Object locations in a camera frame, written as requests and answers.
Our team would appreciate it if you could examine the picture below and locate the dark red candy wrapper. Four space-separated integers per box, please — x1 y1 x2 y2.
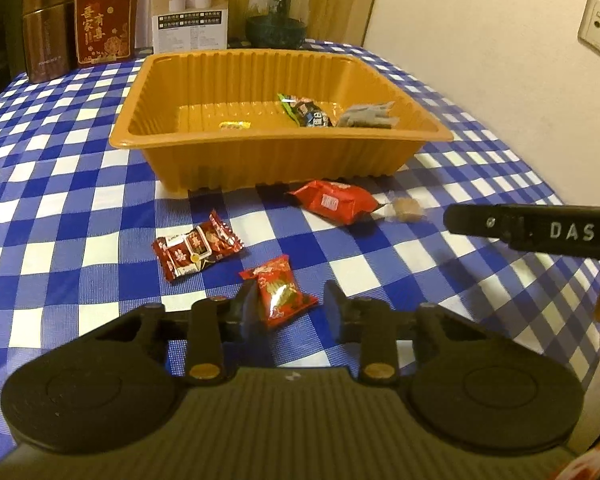
151 210 244 282

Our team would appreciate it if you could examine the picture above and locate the small red snack packet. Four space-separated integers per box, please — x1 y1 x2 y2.
239 255 318 330

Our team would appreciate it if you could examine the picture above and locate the large red snack packet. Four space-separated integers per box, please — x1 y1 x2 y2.
287 180 381 226

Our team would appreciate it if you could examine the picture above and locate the clear seaweed snack packet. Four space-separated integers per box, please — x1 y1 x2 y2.
336 102 399 129

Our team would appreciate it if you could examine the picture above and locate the yellow green candy packet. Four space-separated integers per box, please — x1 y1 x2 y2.
219 120 251 130

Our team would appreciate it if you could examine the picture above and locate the green edged dark snack bag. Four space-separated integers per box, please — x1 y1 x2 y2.
277 93 332 128

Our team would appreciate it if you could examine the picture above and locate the blue white checkered tablecloth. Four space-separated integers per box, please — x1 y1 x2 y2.
0 38 600 470

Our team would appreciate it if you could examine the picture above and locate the clear wrapped brown candy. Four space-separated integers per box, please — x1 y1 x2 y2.
370 195 426 223

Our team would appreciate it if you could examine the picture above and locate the orange plastic tray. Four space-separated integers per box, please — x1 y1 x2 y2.
109 49 453 192

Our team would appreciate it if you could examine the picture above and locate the dark red gift box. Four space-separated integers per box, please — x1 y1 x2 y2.
74 0 137 67

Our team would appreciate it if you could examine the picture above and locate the green glass dome jar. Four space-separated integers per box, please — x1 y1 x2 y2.
245 0 310 50

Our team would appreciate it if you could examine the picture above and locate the brown metal thermos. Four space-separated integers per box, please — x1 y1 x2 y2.
22 0 78 84

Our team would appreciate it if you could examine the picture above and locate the white humidifier box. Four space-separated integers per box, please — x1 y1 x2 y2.
150 0 230 54

